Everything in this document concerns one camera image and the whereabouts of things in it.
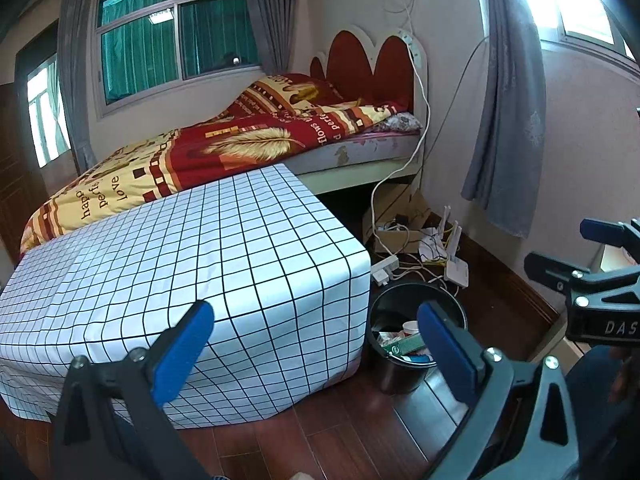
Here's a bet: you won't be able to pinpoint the grey patterned curtain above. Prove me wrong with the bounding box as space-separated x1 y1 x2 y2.
460 0 546 238

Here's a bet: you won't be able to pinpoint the floral pillow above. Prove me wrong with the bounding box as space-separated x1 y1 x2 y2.
372 112 422 133

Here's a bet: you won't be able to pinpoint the thin white cable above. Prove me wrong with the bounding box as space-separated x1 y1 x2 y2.
395 260 451 291

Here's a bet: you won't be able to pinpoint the grey floral mattress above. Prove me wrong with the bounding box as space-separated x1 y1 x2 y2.
285 130 421 171

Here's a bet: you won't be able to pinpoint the white power strip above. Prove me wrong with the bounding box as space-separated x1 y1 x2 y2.
370 255 400 286

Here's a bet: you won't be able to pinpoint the red printed pillow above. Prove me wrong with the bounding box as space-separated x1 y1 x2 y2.
280 72 346 106

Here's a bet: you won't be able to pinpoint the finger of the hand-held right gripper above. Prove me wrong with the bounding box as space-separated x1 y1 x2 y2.
580 217 640 265
524 251 597 297

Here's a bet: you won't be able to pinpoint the narrow window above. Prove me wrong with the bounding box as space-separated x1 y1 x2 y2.
25 55 73 168

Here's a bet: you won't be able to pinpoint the thin black cable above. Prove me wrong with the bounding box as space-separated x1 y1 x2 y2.
420 35 491 201

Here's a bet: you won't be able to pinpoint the large window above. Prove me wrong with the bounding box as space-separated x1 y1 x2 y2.
92 0 263 116

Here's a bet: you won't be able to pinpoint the white modem box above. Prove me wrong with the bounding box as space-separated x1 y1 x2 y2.
419 227 443 261

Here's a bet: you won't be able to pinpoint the cardboard box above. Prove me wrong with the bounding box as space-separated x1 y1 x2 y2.
362 182 436 256

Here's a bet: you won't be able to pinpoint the thick white cable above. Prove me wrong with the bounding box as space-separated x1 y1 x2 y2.
370 0 431 261

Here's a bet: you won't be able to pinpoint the person's dark trousers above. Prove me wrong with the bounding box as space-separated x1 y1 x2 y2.
562 342 640 480

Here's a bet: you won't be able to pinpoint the white router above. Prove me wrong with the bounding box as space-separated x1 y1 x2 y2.
440 205 470 290

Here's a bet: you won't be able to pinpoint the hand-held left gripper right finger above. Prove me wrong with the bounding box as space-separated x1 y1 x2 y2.
417 301 586 480

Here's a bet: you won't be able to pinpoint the green snack packet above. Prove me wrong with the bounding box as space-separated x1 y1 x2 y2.
386 334 427 361

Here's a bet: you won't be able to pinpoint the bright window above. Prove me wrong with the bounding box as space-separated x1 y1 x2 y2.
520 0 640 61

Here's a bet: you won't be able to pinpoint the black plastic bucket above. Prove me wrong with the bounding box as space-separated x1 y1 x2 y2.
369 281 468 395

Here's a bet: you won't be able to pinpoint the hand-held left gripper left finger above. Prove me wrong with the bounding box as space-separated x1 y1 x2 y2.
50 300 216 480

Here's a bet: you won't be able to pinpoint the yellow network cable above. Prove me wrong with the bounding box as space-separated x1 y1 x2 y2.
425 220 463 263

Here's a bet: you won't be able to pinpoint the bed with red headboard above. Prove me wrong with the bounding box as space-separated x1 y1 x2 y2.
287 24 431 196

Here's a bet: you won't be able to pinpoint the bed with red blanket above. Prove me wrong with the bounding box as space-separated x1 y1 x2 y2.
20 74 413 256

